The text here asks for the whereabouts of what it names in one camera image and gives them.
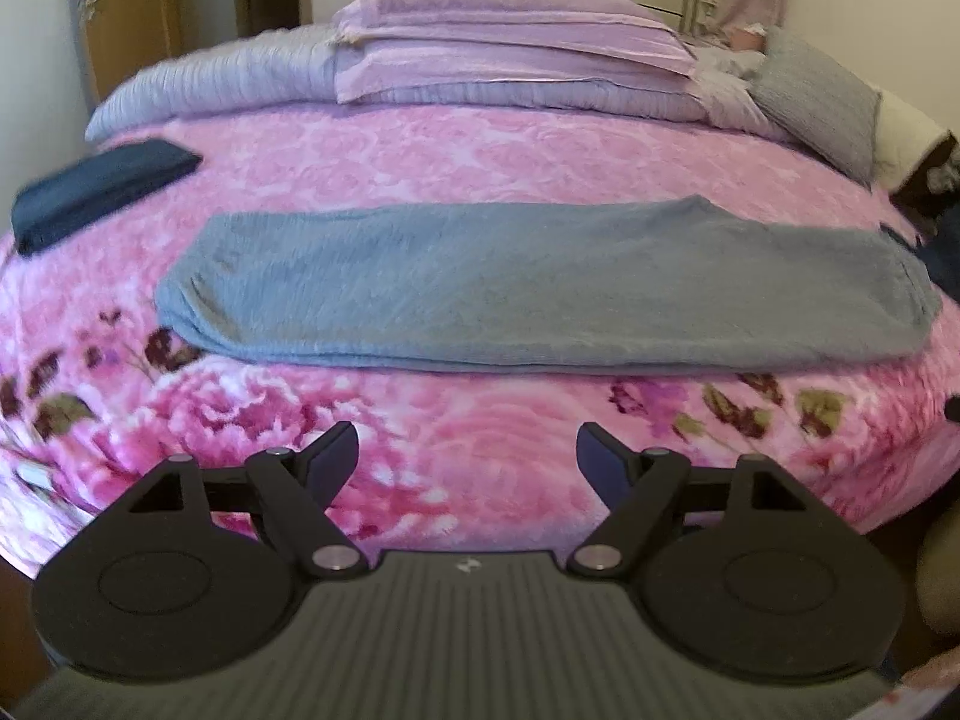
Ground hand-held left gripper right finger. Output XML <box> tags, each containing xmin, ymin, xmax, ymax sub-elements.
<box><xmin>570</xmin><ymin>424</ymin><xmax>822</xmax><ymax>578</ymax></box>

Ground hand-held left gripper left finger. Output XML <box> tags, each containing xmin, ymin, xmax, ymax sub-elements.
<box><xmin>112</xmin><ymin>422</ymin><xmax>368</xmax><ymax>578</ymax></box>

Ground grey fleece pants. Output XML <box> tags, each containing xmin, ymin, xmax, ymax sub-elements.
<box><xmin>154</xmin><ymin>195</ymin><xmax>944</xmax><ymax>377</ymax></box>

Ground pink floral blanket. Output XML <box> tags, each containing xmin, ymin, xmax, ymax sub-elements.
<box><xmin>0</xmin><ymin>101</ymin><xmax>960</xmax><ymax>578</ymax></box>

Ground dark blue folded cloth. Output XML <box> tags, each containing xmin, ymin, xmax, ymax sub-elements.
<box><xmin>10</xmin><ymin>137</ymin><xmax>203</xmax><ymax>257</ymax></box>

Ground lilac ribbed quilt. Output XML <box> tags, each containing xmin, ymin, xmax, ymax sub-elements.
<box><xmin>85</xmin><ymin>24</ymin><xmax>796</xmax><ymax>143</ymax></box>

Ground grey crinkled pillow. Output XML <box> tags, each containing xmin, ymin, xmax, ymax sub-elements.
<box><xmin>748</xmin><ymin>26</ymin><xmax>882</xmax><ymax>185</ymax></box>

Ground cream pillow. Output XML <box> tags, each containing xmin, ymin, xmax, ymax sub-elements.
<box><xmin>874</xmin><ymin>88</ymin><xmax>955</xmax><ymax>192</ymax></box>

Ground wooden door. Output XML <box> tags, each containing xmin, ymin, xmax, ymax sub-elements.
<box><xmin>71</xmin><ymin>0</ymin><xmax>182</xmax><ymax>95</ymax></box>

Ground wooden bed frame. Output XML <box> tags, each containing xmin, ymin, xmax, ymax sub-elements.
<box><xmin>0</xmin><ymin>555</ymin><xmax>50</xmax><ymax>691</ymax></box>

